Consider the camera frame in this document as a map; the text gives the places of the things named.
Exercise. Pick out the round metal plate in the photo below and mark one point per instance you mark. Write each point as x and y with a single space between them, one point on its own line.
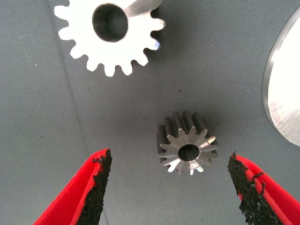
286 93

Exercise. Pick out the large steel gear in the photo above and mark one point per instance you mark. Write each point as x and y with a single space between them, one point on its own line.
77 42

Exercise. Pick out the small steel gear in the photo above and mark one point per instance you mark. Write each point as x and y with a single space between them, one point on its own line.
204 143

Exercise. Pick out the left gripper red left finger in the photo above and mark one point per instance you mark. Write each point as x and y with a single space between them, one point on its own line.
79 194

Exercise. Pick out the dark grey table cloth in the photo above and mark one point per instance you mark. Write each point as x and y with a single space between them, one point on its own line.
70 117

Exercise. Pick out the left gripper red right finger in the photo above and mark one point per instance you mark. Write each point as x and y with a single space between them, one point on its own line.
262 199

